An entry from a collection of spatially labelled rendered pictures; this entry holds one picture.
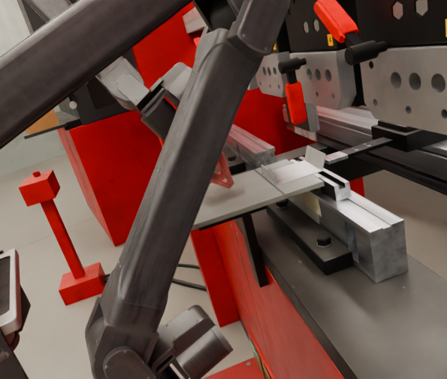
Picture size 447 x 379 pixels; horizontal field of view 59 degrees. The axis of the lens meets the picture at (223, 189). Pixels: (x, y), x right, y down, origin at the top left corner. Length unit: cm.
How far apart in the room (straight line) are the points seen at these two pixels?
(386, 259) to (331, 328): 14
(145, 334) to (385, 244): 39
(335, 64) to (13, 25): 737
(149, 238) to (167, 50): 124
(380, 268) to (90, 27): 53
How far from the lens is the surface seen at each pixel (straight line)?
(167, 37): 159
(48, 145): 779
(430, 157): 91
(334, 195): 73
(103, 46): 38
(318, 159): 82
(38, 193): 243
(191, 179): 40
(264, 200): 72
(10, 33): 776
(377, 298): 66
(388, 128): 92
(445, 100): 40
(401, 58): 44
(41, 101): 37
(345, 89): 55
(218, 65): 41
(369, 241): 64
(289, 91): 61
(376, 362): 57
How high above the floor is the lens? 129
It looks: 21 degrees down
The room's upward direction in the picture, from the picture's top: 15 degrees counter-clockwise
